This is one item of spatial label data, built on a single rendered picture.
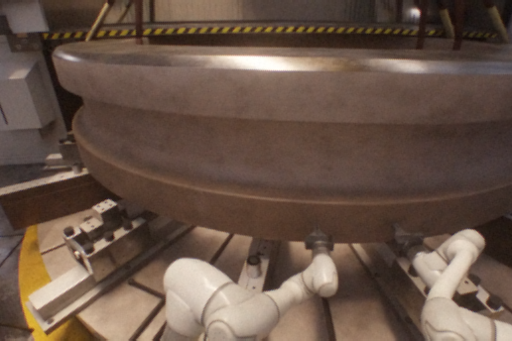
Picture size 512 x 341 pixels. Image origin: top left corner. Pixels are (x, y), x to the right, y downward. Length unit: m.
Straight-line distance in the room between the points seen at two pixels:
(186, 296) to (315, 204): 0.82
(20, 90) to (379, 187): 4.36
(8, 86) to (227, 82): 3.86
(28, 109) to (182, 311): 4.19
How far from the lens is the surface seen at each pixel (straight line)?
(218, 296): 0.74
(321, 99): 1.18
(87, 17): 4.49
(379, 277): 2.17
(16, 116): 4.85
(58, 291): 2.18
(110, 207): 2.04
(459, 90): 1.43
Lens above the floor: 1.89
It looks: 28 degrees down
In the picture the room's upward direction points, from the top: straight up
